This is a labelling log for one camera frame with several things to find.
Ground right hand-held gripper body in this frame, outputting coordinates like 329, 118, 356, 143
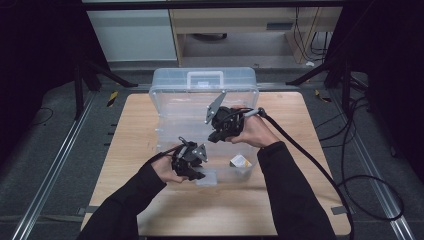
204, 90, 246, 136

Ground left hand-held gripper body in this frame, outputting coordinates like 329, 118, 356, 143
170, 135, 209, 178

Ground small white green yellow box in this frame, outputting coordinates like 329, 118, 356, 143
229, 153, 253, 169

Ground clear plastic storage box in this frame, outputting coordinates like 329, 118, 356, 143
148, 66, 260, 187

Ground person's left hand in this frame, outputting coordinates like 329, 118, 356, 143
150, 143, 189, 184

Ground person's right hand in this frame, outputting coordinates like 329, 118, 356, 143
224, 104, 283, 149

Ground dark object under desk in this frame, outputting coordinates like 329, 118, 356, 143
191, 32, 228, 42

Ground grey tape strip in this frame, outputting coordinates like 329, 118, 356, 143
330, 205, 349, 216
77, 205, 101, 216

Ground black metal stand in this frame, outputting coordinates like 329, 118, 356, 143
285, 56, 354, 114
73, 58, 139, 121

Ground white cabinet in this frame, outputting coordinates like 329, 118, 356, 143
85, 9, 178, 63

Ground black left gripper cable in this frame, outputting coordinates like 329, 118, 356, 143
146, 146, 183, 164

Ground hanging black desk cables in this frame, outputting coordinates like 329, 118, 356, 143
293, 7, 334, 63

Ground black floor cable bundle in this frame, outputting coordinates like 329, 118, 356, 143
314, 96, 371, 148

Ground long metal floor rail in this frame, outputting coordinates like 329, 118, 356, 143
11, 91, 98, 240
328, 89, 418, 240

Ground thin black floor cable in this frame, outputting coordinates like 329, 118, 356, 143
31, 106, 54, 127

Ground black floor cable loop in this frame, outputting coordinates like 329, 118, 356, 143
337, 173, 405, 222

